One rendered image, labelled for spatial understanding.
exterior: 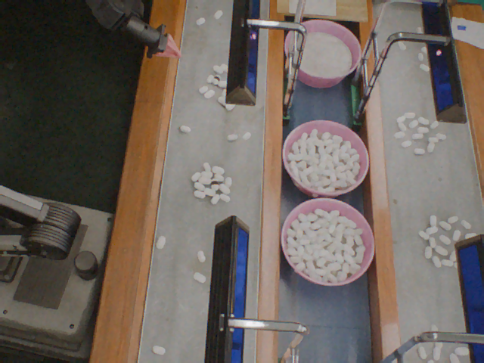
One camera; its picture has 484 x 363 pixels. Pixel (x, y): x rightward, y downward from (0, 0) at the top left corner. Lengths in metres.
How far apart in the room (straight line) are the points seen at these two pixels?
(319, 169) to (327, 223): 0.18
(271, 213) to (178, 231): 0.27
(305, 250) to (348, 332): 0.25
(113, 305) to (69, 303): 0.35
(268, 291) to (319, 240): 0.23
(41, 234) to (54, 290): 0.32
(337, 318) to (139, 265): 0.57
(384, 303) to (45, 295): 1.03
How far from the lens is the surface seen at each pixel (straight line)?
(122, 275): 1.59
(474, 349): 1.34
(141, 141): 1.78
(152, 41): 1.78
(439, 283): 1.73
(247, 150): 1.79
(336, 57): 2.08
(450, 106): 1.58
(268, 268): 1.59
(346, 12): 2.18
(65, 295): 1.91
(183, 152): 1.78
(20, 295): 1.94
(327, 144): 1.84
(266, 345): 1.53
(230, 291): 1.20
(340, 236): 1.69
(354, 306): 1.70
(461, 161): 1.95
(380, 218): 1.72
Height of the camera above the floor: 2.25
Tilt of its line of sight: 61 degrees down
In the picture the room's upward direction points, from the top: 8 degrees clockwise
